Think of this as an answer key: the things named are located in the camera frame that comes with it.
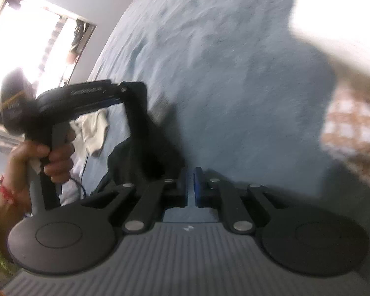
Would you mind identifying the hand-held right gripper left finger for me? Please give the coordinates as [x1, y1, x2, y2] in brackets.
[80, 166, 188, 234]

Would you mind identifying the person's left forearm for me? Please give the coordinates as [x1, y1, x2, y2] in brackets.
[0, 173, 33, 222]

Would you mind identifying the red string bracelet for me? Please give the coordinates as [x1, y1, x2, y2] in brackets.
[0, 175, 19, 206]

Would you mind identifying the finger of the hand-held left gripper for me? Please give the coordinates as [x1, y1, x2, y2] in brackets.
[119, 82, 151, 148]

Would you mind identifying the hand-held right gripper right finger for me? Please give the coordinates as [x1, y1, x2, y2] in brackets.
[194, 166, 292, 235]

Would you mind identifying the black garment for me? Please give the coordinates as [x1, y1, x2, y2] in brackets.
[106, 99, 188, 198]

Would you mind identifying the white folded garment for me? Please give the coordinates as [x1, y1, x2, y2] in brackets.
[291, 0, 370, 82]

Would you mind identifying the cream sweater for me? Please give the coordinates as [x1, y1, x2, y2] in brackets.
[69, 111, 110, 158]

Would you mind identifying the person's left hand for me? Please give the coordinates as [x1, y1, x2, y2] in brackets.
[6, 143, 76, 211]

